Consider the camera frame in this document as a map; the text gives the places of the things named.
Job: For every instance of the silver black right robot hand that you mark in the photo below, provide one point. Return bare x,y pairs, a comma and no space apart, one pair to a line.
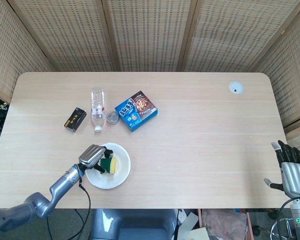
295,178

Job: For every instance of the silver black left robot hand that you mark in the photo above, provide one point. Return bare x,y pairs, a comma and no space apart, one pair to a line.
91,156

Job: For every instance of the green yellow sponge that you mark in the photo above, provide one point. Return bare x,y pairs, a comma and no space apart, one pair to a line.
110,165

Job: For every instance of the grey robot base body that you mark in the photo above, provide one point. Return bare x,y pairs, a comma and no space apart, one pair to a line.
140,225

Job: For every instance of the white round plate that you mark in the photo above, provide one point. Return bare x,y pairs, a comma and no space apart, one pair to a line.
120,175

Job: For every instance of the black box with gold print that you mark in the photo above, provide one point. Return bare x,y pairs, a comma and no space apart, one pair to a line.
75,118

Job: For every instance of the small round metal tin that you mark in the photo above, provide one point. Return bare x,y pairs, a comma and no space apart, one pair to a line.
112,117

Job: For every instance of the clear plastic water bottle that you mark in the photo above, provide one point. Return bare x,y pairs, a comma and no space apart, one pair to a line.
98,110

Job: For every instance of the blue brown cookie box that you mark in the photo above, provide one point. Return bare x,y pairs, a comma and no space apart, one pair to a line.
135,110

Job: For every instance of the reddish wooden crate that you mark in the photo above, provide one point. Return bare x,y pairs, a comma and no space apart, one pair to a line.
225,222

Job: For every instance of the white cardboard sheet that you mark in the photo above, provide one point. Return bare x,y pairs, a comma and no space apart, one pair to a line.
190,221

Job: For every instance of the woven bamboo folding screen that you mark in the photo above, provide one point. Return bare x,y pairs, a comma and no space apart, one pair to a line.
150,35

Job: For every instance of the chrome stool frame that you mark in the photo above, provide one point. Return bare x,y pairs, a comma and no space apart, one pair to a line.
281,221

